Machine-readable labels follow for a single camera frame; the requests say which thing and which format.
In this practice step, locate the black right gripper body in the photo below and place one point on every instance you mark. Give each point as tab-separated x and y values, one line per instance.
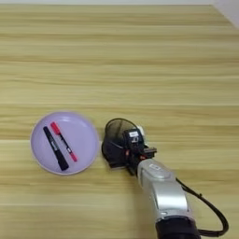
135	154

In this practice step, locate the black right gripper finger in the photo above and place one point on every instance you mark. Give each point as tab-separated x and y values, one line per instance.
118	166
151	151

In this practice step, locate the black mesh pen cup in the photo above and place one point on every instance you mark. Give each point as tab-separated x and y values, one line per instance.
113	146

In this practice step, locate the black marker pen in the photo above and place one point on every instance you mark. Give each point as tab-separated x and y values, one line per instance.
56	148

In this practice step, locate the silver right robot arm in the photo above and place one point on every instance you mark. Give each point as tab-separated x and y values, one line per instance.
165	193

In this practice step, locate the black box with white label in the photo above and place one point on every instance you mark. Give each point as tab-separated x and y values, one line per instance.
133	137

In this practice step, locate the round purple plate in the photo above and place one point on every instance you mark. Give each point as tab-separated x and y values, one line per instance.
81	140

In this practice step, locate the red marker pen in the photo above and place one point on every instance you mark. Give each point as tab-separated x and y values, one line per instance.
63	141

